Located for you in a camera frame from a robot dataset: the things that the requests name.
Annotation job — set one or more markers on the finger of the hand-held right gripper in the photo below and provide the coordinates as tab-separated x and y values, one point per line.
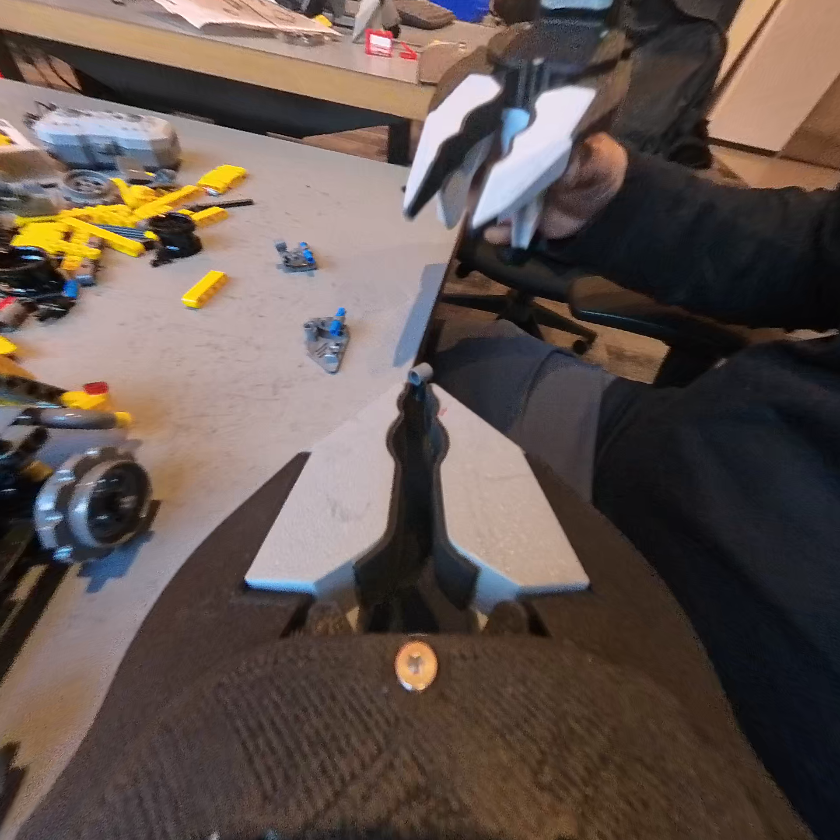
439	124
551	144

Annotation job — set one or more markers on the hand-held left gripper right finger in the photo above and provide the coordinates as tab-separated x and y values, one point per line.
512	518

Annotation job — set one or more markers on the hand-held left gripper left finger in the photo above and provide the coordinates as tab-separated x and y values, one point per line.
328	518

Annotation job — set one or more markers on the grey toy connector piece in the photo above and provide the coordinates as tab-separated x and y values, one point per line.
420	375

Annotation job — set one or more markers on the grey toy panel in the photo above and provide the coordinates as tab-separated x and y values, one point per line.
327	341

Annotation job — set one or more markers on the small grey brick assembly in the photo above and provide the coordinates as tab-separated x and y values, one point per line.
296	257

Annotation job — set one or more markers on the person's right hand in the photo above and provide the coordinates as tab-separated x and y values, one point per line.
590	184

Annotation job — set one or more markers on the dark grey backpack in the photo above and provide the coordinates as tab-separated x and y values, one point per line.
669	79

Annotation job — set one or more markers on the black office chair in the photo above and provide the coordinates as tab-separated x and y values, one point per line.
558	275

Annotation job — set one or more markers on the beige board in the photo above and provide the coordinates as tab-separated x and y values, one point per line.
774	79

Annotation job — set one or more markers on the person's black sweater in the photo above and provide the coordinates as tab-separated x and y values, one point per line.
722	492

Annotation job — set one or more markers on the white paper sheet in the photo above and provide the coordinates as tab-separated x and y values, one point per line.
249	16

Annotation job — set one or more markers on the yellow black toy brick vehicle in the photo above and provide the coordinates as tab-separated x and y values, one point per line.
79	499

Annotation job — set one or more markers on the yellow toy beam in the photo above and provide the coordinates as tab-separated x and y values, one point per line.
205	289

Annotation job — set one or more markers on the black toy wheel hub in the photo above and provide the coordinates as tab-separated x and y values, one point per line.
174	236

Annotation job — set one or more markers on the grey toy battery box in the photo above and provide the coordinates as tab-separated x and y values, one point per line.
105	138

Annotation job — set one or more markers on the pile of toy brick pieces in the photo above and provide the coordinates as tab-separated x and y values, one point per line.
85	216

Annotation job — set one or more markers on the small red frame object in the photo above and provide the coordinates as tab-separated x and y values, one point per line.
384	44

